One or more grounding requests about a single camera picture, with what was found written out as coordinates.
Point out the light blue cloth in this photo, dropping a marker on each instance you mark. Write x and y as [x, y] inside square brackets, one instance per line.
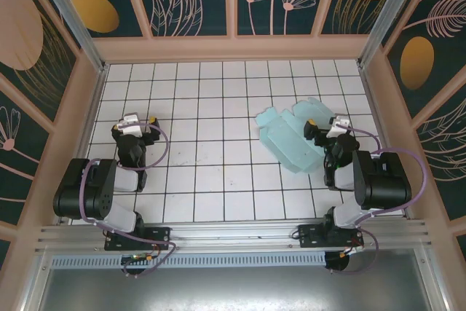
[287, 136]

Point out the green circuit board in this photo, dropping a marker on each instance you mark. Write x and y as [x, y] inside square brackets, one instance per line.
[136, 257]

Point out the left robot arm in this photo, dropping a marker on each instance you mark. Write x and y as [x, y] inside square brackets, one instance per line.
[102, 194]

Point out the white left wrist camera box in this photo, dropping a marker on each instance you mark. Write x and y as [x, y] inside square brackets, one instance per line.
[133, 125]

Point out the aluminium frame post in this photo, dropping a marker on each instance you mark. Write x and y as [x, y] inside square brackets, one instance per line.
[391, 16]
[71, 16]

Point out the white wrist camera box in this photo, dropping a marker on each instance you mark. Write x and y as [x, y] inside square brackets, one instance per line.
[338, 125]
[133, 125]

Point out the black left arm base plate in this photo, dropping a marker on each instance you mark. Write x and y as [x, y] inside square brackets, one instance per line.
[160, 234]

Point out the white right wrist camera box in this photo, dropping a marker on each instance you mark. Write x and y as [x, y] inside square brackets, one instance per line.
[338, 125]

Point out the grey metal sheet panel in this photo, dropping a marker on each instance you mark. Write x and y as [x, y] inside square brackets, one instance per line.
[233, 289]

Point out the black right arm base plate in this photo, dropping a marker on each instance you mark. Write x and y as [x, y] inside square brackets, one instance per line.
[309, 234]

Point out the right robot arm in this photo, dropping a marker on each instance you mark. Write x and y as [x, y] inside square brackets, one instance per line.
[382, 180]

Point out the aluminium mounting rail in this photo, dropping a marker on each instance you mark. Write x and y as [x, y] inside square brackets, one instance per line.
[233, 232]

